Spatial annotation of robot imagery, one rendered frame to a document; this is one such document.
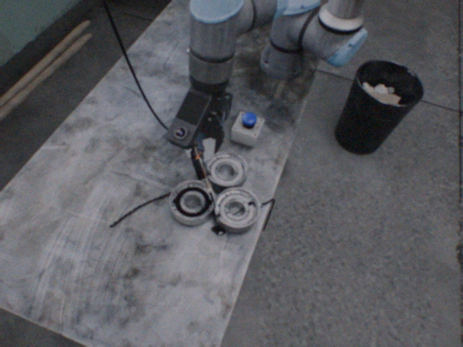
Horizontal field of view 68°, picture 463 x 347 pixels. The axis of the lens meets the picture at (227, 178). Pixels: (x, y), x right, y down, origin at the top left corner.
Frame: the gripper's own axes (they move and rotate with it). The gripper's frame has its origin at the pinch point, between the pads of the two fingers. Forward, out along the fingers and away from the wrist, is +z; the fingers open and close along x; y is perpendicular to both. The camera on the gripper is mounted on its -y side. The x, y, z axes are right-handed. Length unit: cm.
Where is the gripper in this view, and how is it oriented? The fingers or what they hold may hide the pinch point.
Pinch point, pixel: (197, 159)
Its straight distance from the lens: 73.9
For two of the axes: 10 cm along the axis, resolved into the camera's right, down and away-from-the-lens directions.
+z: -1.3, 6.4, 7.6
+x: -9.2, -3.5, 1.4
